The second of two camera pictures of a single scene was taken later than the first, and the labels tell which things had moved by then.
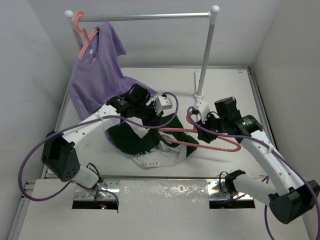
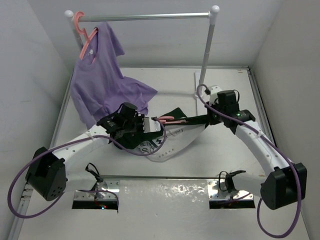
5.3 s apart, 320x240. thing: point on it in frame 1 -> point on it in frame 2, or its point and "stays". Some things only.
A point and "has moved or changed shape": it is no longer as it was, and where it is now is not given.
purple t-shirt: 96,78 stays
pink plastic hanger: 194,130 -> 166,119
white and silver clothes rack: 211,15 stays
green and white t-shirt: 167,145 has moved or changed shape
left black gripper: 152,105 -> 139,118
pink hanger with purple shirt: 87,39 stays
